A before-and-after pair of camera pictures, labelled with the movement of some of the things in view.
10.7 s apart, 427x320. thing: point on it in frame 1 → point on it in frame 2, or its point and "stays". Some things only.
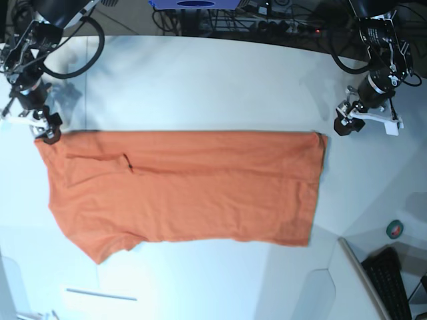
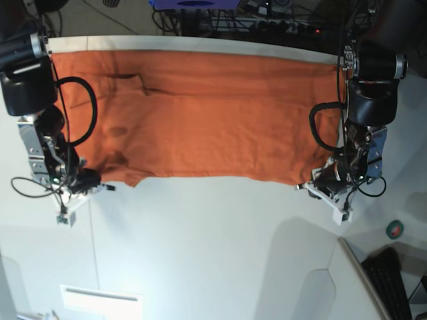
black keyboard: (384, 271) stays
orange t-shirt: (107, 188) → (135, 113)
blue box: (195, 4) stays
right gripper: (370, 96) → (331, 179)
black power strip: (283, 27) stays
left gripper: (33, 96) → (84, 179)
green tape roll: (394, 229) stays
